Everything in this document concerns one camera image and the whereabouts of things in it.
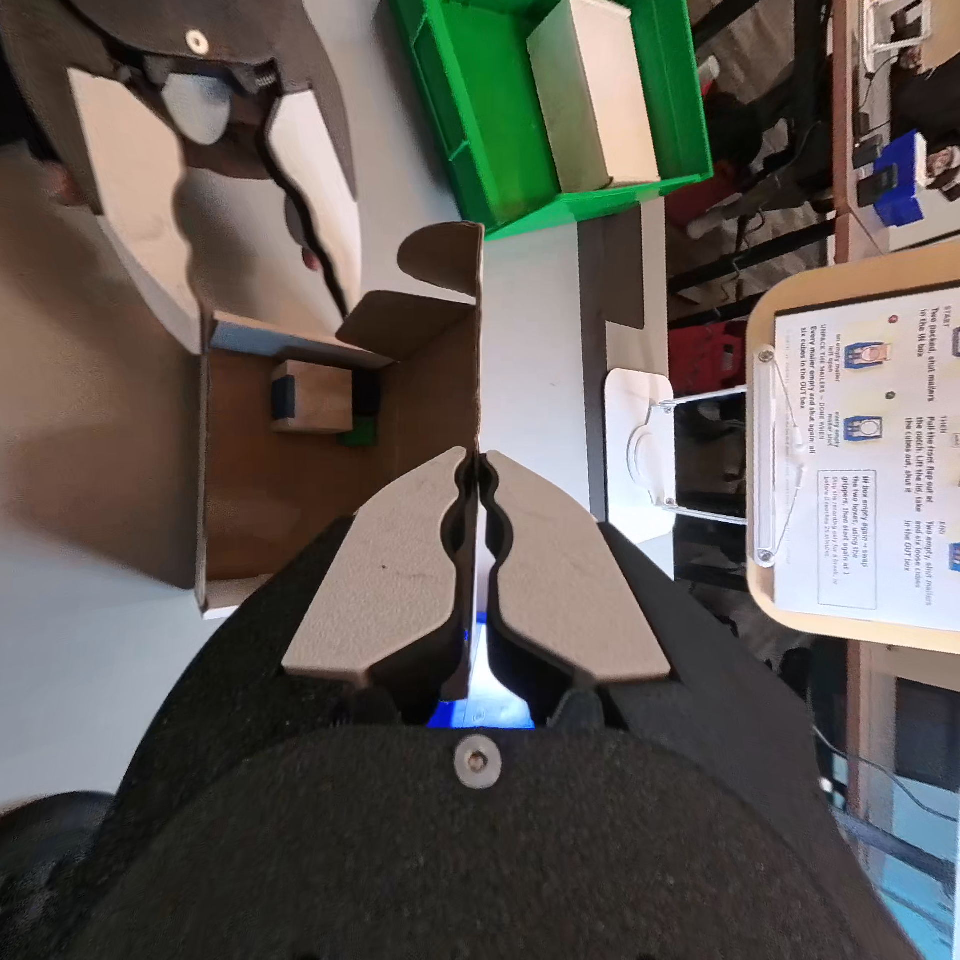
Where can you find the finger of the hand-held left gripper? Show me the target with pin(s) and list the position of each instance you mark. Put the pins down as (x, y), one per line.
(127, 187)
(322, 187)

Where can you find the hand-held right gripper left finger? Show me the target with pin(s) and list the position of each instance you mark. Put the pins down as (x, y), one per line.
(382, 592)

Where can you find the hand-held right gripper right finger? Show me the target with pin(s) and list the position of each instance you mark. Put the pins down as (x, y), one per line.
(570, 592)

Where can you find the large blue plastic bin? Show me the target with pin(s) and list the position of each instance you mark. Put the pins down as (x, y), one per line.
(450, 718)

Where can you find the green cube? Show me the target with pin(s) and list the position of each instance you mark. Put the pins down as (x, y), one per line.
(360, 435)

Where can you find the green plastic bin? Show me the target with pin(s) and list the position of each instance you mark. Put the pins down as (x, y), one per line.
(465, 112)

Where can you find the white cardboard mailer box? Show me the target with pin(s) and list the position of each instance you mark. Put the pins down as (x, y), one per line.
(247, 487)
(592, 97)

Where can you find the natural wooden cube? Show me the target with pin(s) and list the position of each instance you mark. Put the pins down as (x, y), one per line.
(322, 397)

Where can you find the blue cube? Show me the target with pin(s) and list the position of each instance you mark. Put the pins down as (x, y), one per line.
(283, 399)

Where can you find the grey desk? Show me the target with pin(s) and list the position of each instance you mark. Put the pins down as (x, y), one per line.
(90, 637)

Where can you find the white board stand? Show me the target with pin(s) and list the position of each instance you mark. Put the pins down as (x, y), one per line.
(637, 397)

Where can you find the red tool case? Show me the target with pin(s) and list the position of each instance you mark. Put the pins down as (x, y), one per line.
(705, 345)

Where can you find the wooden instruction board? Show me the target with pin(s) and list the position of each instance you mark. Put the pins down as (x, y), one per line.
(862, 525)

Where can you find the background wooden table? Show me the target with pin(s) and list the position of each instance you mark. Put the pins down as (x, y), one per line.
(862, 225)

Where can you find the small blue bin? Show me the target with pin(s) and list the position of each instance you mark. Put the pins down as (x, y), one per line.
(900, 195)

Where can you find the white photo stand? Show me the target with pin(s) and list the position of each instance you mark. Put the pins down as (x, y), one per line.
(896, 26)

